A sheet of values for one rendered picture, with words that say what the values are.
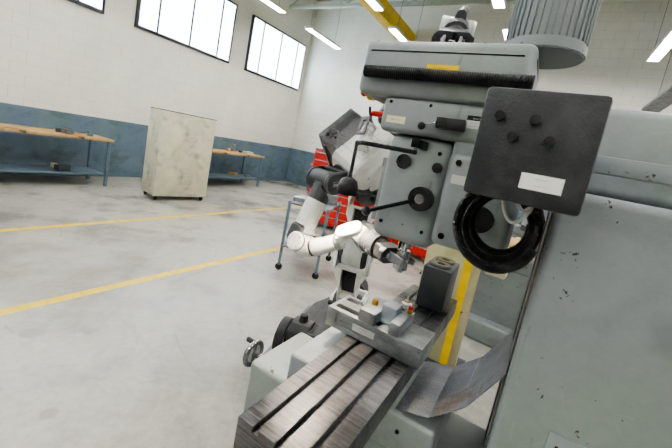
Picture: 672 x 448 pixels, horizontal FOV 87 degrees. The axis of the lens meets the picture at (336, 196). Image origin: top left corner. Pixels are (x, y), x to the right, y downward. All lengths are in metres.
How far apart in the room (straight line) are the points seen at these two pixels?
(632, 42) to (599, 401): 10.05
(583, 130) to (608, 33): 10.04
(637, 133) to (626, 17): 9.92
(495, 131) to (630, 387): 0.57
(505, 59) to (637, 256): 0.52
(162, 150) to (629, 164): 6.58
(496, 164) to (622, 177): 0.35
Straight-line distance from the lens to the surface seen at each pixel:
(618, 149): 1.01
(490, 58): 1.04
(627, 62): 10.61
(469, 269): 2.93
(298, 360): 1.30
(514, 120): 0.75
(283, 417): 0.96
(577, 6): 1.12
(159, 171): 6.97
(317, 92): 12.50
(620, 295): 0.91
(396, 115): 1.08
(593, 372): 0.96
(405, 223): 1.07
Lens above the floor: 1.55
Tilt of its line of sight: 8 degrees down
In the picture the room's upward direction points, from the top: 11 degrees clockwise
